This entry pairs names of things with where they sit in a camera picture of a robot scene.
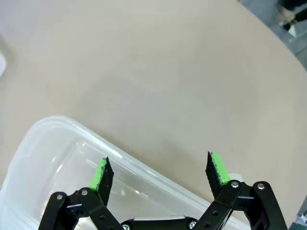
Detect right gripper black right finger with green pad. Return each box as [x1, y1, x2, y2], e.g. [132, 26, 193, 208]
[193, 151, 288, 230]

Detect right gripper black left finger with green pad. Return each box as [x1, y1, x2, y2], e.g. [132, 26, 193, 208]
[38, 157, 126, 230]

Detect clear plastic food container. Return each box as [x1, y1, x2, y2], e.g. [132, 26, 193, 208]
[0, 115, 253, 230]

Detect white blurry object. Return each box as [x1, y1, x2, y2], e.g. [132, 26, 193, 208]
[0, 50, 7, 78]

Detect dark blurry floor object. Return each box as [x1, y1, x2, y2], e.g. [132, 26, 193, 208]
[275, 0, 307, 33]

